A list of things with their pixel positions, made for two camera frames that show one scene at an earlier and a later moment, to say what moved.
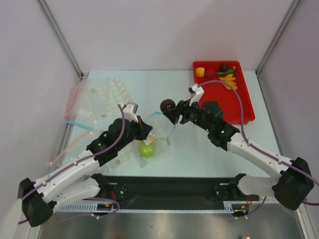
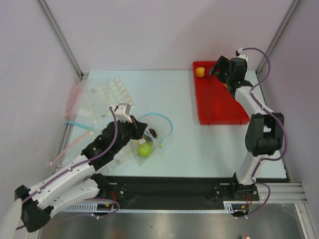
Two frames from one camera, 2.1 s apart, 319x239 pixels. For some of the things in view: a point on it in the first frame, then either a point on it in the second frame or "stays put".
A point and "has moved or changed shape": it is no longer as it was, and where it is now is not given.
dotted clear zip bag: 103,97 stays put
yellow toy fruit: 200,71 stays put
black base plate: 172,192 stays put
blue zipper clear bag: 162,128 has moved or changed shape
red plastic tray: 231,72 stays put
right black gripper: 181,111 → 222,74
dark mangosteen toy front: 167,104 → 153,133
